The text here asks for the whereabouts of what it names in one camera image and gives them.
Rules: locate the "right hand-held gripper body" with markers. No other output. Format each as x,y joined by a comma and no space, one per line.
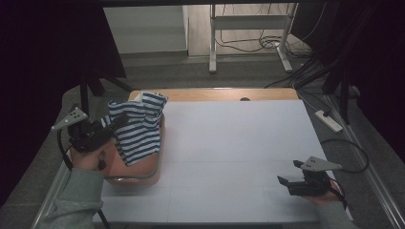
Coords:
310,184

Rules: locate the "blue white striped shirt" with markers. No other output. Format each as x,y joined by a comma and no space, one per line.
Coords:
140,136

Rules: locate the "orange plastic basin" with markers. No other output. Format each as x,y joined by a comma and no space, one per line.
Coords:
124,171

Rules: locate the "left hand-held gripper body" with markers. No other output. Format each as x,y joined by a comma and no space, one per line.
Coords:
90,135

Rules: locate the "white table mat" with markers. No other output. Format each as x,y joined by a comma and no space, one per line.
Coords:
229,143

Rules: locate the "white power strip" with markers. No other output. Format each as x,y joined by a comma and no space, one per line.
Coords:
329,122

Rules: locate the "metal floor rail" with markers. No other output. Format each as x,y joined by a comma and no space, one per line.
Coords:
379,178

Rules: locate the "black tripod stand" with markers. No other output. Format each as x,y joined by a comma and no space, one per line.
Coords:
92,87
344,92

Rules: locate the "white metal desk frame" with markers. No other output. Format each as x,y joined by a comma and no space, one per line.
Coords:
251,22

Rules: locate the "black curtain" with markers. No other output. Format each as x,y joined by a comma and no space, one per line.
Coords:
41,63
375,63

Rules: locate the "person's left hand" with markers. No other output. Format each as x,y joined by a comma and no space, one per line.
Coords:
87,160

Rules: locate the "person's right hand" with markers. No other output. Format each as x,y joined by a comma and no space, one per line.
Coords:
329,197

